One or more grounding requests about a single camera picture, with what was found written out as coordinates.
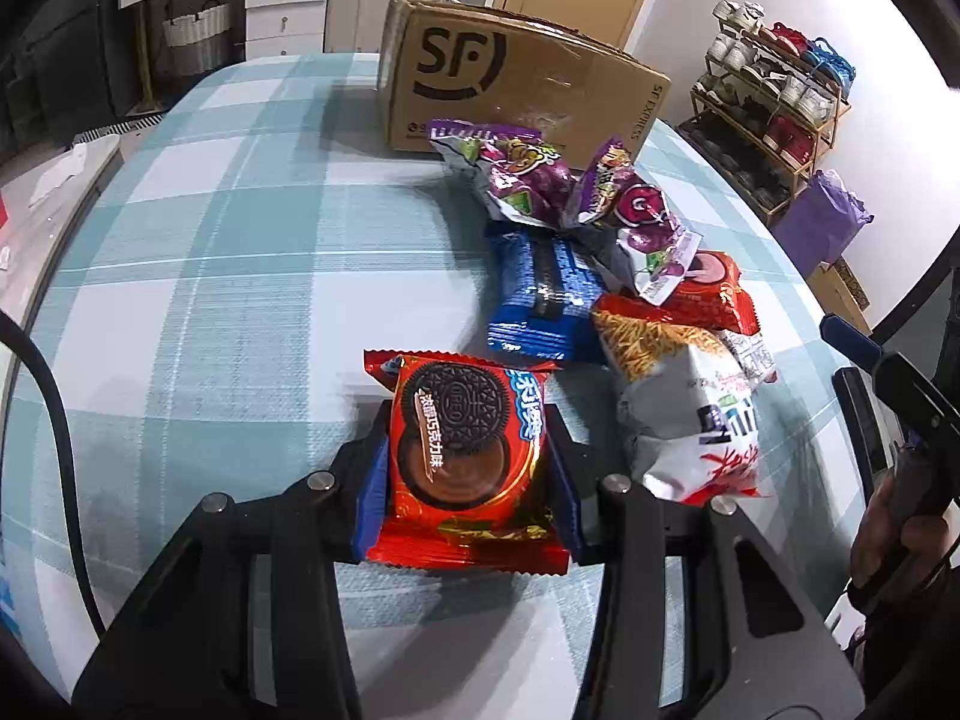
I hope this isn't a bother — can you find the blue cookie packet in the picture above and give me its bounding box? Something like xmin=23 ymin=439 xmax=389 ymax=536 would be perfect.
xmin=486 ymin=225 xmax=608 ymax=365

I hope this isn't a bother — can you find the red cookie packet pink print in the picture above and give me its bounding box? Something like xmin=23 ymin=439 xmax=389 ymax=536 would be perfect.
xmin=660 ymin=250 xmax=760 ymax=337

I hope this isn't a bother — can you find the wooden shoe rack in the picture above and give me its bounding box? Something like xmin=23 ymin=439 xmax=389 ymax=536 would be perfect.
xmin=705 ymin=0 xmax=857 ymax=166
xmin=679 ymin=82 xmax=852 ymax=222

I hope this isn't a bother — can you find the person's right forearm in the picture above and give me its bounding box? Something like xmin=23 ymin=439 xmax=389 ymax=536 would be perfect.
xmin=846 ymin=577 xmax=946 ymax=698

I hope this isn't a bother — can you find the brown cardboard box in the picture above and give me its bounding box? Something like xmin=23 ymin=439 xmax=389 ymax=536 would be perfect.
xmin=375 ymin=0 xmax=671 ymax=170

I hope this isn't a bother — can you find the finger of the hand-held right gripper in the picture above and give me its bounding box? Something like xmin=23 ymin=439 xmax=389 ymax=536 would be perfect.
xmin=819 ymin=313 xmax=947 ymax=425
xmin=834 ymin=367 xmax=895 ymax=500

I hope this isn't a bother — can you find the checkered blue white tablecloth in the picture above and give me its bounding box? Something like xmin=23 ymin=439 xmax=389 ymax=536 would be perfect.
xmin=0 ymin=52 xmax=901 ymax=720

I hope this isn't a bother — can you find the black glass cabinet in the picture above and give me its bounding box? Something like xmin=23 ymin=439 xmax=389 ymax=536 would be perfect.
xmin=15 ymin=0 xmax=143 ymax=155

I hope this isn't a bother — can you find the purple gummy candy packet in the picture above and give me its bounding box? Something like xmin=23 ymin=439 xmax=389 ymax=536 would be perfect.
xmin=562 ymin=139 xmax=702 ymax=307
xmin=427 ymin=118 xmax=582 ymax=230

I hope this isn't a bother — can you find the red chocolate cookie packet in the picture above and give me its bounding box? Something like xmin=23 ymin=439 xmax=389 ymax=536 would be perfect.
xmin=364 ymin=349 xmax=572 ymax=577

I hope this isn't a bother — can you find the person's right hand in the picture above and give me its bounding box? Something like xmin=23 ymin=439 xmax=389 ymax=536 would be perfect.
xmin=850 ymin=457 xmax=957 ymax=605

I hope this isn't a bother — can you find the red white noodle snack bag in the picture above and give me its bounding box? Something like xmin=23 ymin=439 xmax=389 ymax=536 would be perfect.
xmin=592 ymin=292 xmax=781 ymax=509

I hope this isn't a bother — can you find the black cable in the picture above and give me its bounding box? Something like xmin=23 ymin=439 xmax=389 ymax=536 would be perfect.
xmin=0 ymin=311 xmax=110 ymax=638

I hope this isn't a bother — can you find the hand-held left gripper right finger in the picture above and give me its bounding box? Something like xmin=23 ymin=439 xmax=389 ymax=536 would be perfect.
xmin=544 ymin=405 xmax=867 ymax=720

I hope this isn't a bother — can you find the small cardboard floor box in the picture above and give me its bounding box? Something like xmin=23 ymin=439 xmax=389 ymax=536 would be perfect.
xmin=806 ymin=259 xmax=875 ymax=335

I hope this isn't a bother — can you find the purple gift bag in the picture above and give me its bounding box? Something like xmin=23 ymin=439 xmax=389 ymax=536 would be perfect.
xmin=772 ymin=169 xmax=875 ymax=278

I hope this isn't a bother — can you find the woven laundry basket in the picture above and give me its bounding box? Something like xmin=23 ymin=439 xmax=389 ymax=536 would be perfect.
xmin=161 ymin=0 xmax=232 ymax=77

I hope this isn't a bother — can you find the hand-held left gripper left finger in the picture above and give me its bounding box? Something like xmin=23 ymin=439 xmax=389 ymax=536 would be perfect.
xmin=71 ymin=401 xmax=395 ymax=720

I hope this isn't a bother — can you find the white bin with red item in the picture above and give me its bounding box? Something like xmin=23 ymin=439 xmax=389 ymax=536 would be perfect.
xmin=0 ymin=131 xmax=125 ymax=316

